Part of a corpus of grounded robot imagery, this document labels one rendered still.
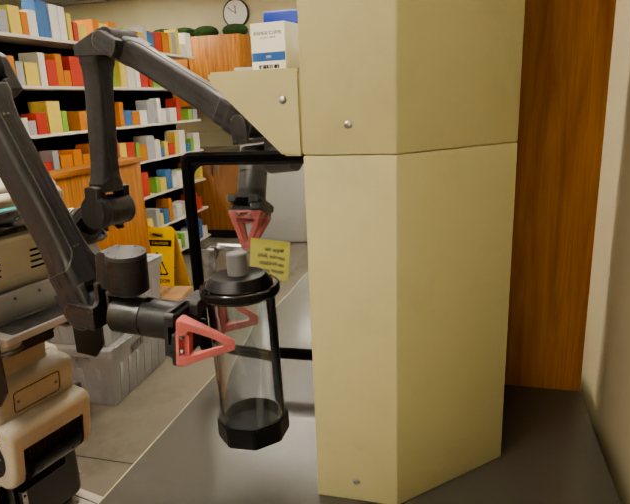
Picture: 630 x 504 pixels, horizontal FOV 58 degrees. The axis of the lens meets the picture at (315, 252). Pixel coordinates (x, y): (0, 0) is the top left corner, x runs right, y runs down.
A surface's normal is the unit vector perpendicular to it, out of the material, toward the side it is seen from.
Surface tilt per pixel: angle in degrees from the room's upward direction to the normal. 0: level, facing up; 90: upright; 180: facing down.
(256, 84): 90
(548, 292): 90
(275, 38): 90
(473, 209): 90
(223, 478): 0
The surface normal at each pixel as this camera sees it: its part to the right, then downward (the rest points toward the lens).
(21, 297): 0.89, 0.08
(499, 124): 0.51, 0.21
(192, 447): -0.04, -0.96
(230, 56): -0.26, 0.26
